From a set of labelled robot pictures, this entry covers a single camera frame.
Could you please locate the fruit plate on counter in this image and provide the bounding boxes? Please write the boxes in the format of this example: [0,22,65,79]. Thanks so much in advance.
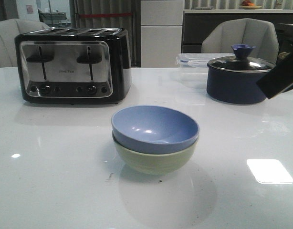
[239,0,262,10]

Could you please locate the glass pot lid blue knob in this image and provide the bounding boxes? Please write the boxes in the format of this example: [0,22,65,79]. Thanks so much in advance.
[207,44,275,73]

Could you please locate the black four-slot toaster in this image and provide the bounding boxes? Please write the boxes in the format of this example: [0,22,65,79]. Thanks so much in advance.
[15,28,132,104]

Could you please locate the blue bowl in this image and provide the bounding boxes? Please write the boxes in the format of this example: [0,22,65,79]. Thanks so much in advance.
[111,105,199,155]

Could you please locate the clear plastic food container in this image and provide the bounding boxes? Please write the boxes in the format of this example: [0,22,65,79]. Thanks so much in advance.
[176,53,235,89]

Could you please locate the grey chair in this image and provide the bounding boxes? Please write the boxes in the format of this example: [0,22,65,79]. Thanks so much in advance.
[0,19,49,68]
[201,18,279,63]

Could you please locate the white cabinet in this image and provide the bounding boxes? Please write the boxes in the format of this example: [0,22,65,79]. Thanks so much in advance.
[140,0,185,68]

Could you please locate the grey chair left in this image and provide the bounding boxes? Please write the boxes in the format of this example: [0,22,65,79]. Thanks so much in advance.
[0,19,49,68]

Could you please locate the dark blue saucepan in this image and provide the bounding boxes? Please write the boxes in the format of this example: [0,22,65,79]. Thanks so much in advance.
[207,64,272,104]

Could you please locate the green bowl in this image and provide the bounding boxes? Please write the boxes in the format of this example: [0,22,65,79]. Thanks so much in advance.
[112,136,198,175]

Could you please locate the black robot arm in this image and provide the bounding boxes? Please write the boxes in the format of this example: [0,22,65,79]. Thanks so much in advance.
[257,23,293,99]

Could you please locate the grey chair right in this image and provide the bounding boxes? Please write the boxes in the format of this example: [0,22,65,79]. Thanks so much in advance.
[201,18,279,63]

